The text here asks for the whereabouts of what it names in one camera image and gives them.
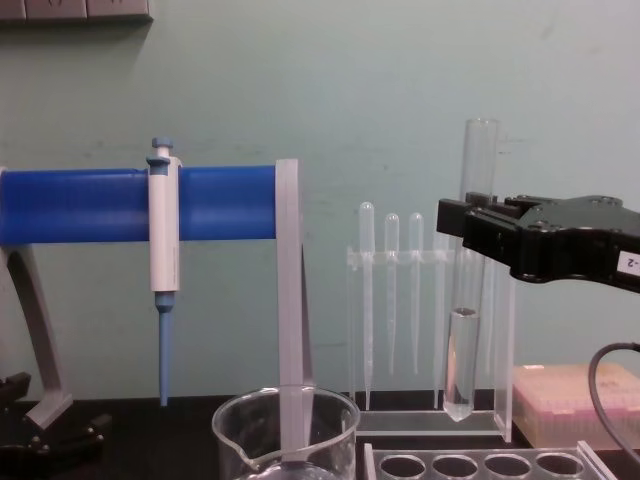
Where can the dark wall outlet panel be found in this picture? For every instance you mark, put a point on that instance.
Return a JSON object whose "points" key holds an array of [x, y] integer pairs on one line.
{"points": [[75, 12]]}

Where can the clear glass beaker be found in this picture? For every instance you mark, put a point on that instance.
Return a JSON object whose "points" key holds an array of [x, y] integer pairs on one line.
{"points": [[330, 430]]}

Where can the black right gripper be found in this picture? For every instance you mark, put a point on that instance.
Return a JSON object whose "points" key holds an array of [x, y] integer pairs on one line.
{"points": [[570, 245]]}

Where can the blue and grey pipette stand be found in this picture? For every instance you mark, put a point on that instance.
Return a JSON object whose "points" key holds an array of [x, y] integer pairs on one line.
{"points": [[75, 205]]}

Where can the clear test tube rack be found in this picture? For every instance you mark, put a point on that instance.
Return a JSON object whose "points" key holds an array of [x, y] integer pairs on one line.
{"points": [[480, 465]]}

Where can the clear glass test tube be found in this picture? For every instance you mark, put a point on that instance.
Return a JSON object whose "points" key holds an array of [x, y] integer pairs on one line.
{"points": [[462, 360]]}

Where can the pink pipette tip box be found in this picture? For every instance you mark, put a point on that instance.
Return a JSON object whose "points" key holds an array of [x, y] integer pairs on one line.
{"points": [[555, 405]]}

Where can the clear plastic transfer pipette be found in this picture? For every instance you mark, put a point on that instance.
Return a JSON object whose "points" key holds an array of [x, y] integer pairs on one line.
{"points": [[440, 300], [416, 230], [366, 220], [391, 230]]}

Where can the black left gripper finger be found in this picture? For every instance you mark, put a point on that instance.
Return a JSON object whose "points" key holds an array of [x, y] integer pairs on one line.
{"points": [[65, 447], [12, 387]]}

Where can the white and blue micropipette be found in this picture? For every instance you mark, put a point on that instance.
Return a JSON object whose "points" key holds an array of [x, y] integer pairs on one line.
{"points": [[164, 240]]}

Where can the clear acrylic dropper rack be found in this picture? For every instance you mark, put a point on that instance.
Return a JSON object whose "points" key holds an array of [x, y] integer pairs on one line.
{"points": [[502, 380]]}

